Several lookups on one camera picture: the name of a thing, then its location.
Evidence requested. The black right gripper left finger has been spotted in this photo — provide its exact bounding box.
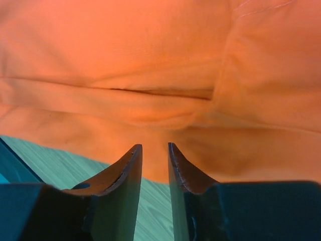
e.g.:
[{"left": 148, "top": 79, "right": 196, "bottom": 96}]
[{"left": 64, "top": 144, "right": 142, "bottom": 240}]

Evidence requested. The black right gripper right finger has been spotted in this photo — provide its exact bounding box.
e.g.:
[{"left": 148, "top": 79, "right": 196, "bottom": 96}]
[{"left": 168, "top": 143, "right": 221, "bottom": 240}]

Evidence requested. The orange t shirt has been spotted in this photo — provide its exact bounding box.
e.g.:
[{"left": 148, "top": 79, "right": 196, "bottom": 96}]
[{"left": 1, "top": 1, "right": 320, "bottom": 183}]

